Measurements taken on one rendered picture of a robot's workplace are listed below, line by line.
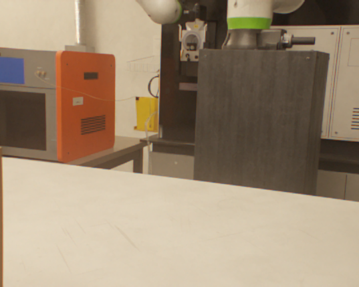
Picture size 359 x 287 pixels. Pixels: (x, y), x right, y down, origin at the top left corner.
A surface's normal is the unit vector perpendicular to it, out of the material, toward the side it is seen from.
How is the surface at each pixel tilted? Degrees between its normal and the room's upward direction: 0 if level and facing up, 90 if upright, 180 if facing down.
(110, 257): 0
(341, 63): 90
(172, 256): 0
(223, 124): 90
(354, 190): 90
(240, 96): 90
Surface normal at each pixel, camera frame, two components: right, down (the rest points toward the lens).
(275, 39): -0.40, -0.01
